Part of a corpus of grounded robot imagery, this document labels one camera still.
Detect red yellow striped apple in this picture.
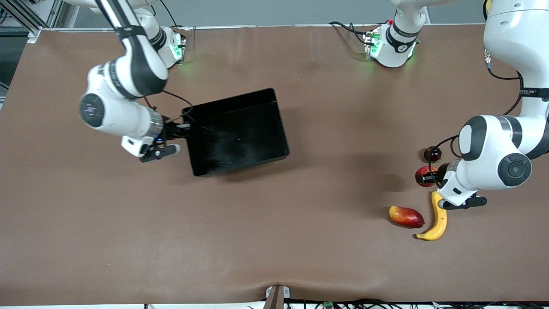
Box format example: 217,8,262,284
415,165,439,188

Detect yellow banana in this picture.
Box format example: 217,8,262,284
415,191,448,241

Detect black plastic box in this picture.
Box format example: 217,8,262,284
182,88,290,178

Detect red yellow mango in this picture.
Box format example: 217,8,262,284
389,206,425,229

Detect brown table cover mat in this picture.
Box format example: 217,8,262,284
0,24,549,306

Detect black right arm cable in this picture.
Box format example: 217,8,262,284
144,88,194,125

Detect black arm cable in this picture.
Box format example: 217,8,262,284
144,88,194,125
429,47,524,189

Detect silver table edge rail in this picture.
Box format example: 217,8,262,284
28,22,487,43

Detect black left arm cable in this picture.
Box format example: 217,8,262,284
429,47,524,189

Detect aluminium frame structure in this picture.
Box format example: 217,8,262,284
0,0,65,43

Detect black base cables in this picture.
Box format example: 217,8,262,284
329,21,371,45

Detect metal camera bracket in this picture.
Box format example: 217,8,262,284
265,285,291,309

